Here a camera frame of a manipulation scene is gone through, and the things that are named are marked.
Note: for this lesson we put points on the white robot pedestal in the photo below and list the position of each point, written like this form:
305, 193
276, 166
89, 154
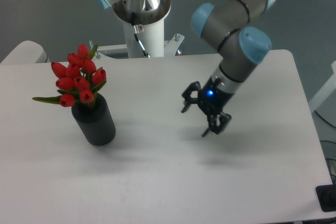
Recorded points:
143, 26

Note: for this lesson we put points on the white frame at right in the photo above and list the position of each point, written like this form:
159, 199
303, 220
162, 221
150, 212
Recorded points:
324, 92

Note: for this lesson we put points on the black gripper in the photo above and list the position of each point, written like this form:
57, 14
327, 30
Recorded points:
211, 100

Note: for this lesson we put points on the black ribbed vase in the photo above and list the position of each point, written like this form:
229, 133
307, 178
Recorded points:
96, 124

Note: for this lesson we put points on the black device at table edge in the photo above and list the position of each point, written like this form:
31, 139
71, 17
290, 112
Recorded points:
326, 197

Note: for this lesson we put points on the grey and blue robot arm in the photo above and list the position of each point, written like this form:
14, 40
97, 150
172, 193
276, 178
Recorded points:
226, 29

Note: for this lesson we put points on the red tulip bouquet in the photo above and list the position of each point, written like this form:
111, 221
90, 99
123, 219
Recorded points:
79, 81

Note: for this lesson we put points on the white side table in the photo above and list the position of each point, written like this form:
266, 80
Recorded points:
27, 52

